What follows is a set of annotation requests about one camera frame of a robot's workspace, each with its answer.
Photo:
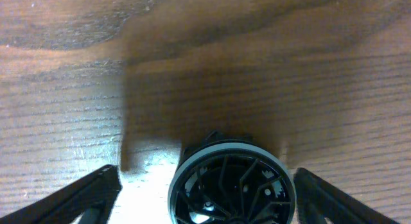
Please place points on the black round wheel toy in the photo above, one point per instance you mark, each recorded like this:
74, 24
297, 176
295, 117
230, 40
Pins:
230, 179

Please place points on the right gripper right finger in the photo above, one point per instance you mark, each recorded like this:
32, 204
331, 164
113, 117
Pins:
318, 202

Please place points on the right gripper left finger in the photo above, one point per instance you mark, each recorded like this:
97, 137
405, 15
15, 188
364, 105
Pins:
90, 198

